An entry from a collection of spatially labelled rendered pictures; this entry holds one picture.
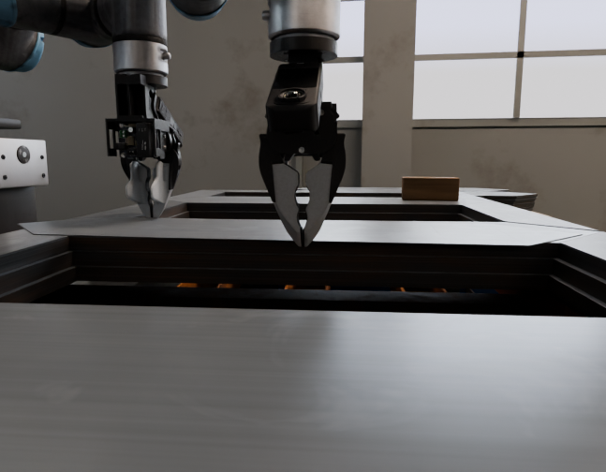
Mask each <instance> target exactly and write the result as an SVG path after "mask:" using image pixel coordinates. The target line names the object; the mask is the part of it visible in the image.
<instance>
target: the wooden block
mask: <svg viewBox="0 0 606 472"><path fill-rule="evenodd" d="M459 185H460V179H459V178H457V177H402V200H449V201H457V200H459Z"/></svg>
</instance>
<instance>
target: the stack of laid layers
mask: <svg viewBox="0 0 606 472"><path fill-rule="evenodd" d="M158 218H199V219H254V220H281V219H280V217H279V215H278V213H277V210H276V209H275V207H274V204H272V203H185V204H182V205H178V206H175V207H171V208H168V209H165V210H164V211H163V213H162V214H161V215H160V216H159V217H158ZM324 221H370V222H429V223H487V224H497V225H504V226H513V227H521V228H530V229H545V230H553V231H562V232H570V233H578V234H583V235H580V236H576V237H571V238H567V239H562V240H558V241H553V242H548V243H541V244H536V245H531V246H511V245H468V244H424V243H338V242H311V243H310V244H309V245H308V246H306V247H304V246H302V247H300V246H298V245H297V244H296V243H295V242H293V241H250V240H206V239H163V238H129V237H98V236H67V237H65V238H63V239H59V240H56V241H52V242H49V243H44V244H40V245H37V246H33V247H30V248H26V249H23V250H20V251H16V252H13V253H9V254H6V255H3V256H0V302H13V303H30V302H32V301H35V300H37V299H39V298H41V297H43V296H45V295H48V294H50V293H52V292H54V291H55V290H58V289H60V288H63V287H65V286H67V285H70V284H72V283H74V282H76V281H107V282H152V283H197V284H243V285H288V286H333V287H378V288H468V289H513V290H548V291H549V292H551V293H552V294H554V295H555V296H556V297H557V298H559V299H561V300H562V301H564V302H566V303H567V304H569V305H570V306H572V307H574V308H575V309H577V310H578V311H580V312H581V313H583V314H584V315H586V316H588V317H606V261H605V260H602V259H600V258H596V257H593V256H590V255H588V254H586V253H584V252H581V251H578V250H576V249H573V248H571V247H568V246H566V245H563V244H561V243H562V242H565V241H569V240H573V239H577V238H580V237H583V236H587V235H591V234H595V233H599V232H601V231H594V230H585V229H567V228H558V227H548V226H539V225H529V224H520V223H511V222H504V221H501V220H498V219H496V218H493V217H491V216H489V215H487V214H482V213H480V212H477V211H475V210H472V209H470V208H467V207H465V206H463V205H399V204H331V207H330V209H329V211H328V213H327V215H326V217H325V220H324Z"/></svg>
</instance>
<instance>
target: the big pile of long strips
mask: <svg viewBox="0 0 606 472"><path fill-rule="evenodd" d="M337 190H360V191H402V187H338V189H337ZM459 192H463V193H467V194H469V195H473V196H476V197H480V198H484V199H489V200H492V201H496V202H499V203H503V204H507V205H509V206H513V207H516V208H520V209H524V210H527V211H530V212H532V211H533V209H532V208H534V204H535V202H534V200H535V199H537V198H536V197H537V196H538V194H531V193H513V192H510V191H509V190H508V189H490V188H459Z"/></svg>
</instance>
